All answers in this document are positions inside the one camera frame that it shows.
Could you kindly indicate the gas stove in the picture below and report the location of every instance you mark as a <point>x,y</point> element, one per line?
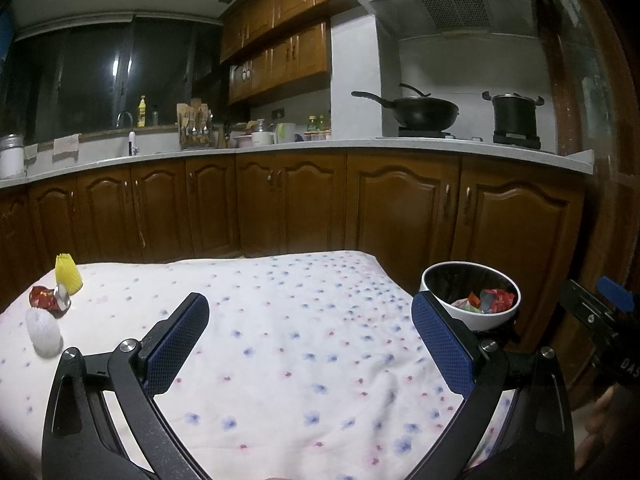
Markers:
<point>420,133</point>

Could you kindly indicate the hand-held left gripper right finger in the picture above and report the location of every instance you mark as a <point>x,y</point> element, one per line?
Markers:
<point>445,340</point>

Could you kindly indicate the yellow dish soap bottle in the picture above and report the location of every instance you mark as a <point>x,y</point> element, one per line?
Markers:
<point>141,112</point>

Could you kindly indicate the crushed red can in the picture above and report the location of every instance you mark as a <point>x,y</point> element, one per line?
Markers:
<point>42,297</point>

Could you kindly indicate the wooden door frame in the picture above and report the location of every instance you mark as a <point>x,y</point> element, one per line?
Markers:
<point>600,160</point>

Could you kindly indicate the orange red snack packet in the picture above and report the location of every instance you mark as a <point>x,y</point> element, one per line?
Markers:
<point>496,300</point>

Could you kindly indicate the black cooking pot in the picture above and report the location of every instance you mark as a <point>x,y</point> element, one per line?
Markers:
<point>515,117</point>

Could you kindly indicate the floral white cloth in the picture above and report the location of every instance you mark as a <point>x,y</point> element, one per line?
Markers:
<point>300,335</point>

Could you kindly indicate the brown wooden lower cabinets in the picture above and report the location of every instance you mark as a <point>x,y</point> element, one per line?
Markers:
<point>300,200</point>

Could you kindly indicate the pink bowl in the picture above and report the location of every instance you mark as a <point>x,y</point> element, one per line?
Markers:
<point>243,141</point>

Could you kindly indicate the white round bin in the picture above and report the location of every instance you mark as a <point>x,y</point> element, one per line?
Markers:
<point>492,321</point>

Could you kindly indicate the white canister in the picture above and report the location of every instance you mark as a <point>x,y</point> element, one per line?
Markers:
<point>11,157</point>

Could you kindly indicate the pink hanging towel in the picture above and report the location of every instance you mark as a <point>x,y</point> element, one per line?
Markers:
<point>66,146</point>

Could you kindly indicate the steel range hood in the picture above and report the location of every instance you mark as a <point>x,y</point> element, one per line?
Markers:
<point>450,5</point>

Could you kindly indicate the black wok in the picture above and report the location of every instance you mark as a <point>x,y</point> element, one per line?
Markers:
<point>425,112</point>

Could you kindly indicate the small grey hanging towel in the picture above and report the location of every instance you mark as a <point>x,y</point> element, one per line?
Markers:
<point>31,152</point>

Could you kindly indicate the utensil holder with utensils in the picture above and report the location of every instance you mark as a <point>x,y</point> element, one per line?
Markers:
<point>197,127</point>

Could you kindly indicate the white lidded jar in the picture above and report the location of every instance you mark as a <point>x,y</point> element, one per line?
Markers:
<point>262,135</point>

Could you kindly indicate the dark kitchen window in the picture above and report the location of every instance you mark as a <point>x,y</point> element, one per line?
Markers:
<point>90,70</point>

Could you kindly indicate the white soap dispenser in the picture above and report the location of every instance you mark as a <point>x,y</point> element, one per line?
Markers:
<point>133,144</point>

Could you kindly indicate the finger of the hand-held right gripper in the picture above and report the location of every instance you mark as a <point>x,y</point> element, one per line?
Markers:
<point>616,294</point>

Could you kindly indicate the chrome faucet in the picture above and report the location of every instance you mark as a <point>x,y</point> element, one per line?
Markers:
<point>125,117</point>

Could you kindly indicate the pale green pitcher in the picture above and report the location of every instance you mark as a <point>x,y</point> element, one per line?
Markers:
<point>285,132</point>

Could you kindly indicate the brown wooden cabinets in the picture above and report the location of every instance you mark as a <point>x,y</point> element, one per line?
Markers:
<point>300,200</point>
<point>295,55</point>

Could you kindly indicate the brown wooden upper cabinets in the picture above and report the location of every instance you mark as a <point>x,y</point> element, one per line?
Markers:
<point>295,55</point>

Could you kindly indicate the row of spice bottles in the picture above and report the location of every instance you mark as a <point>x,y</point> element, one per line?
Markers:
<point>318,130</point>

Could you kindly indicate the white kitchen countertop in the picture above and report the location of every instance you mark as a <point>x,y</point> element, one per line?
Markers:
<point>400,150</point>

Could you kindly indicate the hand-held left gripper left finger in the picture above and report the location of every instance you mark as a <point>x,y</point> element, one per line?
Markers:
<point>175,340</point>

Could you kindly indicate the person's right hand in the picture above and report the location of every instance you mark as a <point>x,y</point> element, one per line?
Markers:
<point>607,425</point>

